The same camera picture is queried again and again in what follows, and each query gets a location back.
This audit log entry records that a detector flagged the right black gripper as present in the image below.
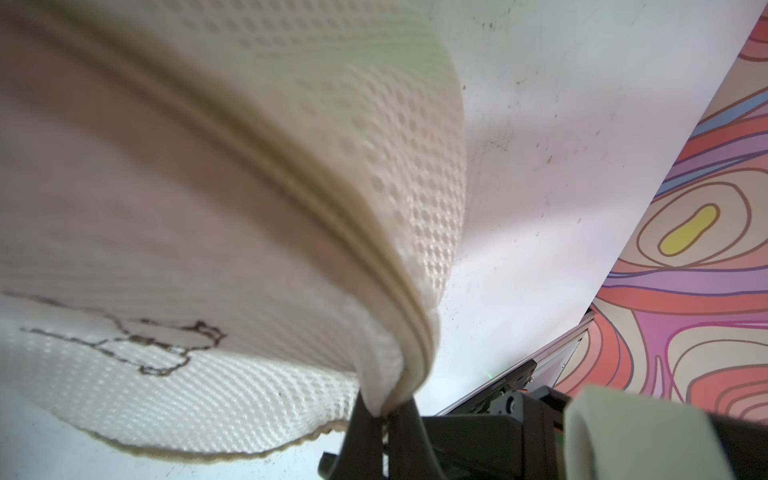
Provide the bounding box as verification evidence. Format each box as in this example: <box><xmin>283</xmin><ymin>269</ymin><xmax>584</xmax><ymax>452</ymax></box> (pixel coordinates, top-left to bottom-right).
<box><xmin>419</xmin><ymin>386</ymin><xmax>768</xmax><ymax>480</ymax></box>

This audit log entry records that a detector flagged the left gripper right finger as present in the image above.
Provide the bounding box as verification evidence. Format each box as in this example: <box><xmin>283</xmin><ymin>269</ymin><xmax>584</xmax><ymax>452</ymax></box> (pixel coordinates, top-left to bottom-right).
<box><xmin>386</xmin><ymin>399</ymin><xmax>446</xmax><ymax>480</ymax></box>

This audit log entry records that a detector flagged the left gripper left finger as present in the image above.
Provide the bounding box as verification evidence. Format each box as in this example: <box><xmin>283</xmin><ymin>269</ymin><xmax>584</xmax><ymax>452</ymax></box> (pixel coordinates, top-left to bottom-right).
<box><xmin>317</xmin><ymin>394</ymin><xmax>384</xmax><ymax>480</ymax></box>

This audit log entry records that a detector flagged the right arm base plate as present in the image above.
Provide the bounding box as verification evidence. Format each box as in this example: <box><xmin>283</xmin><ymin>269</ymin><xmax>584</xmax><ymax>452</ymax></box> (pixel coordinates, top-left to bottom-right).
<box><xmin>440</xmin><ymin>359</ymin><xmax>538</xmax><ymax>415</ymax></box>

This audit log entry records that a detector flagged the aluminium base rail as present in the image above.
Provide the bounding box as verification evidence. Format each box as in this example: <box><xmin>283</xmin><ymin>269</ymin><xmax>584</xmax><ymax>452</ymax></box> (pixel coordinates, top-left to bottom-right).
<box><xmin>438</xmin><ymin>309</ymin><xmax>596</xmax><ymax>416</ymax></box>

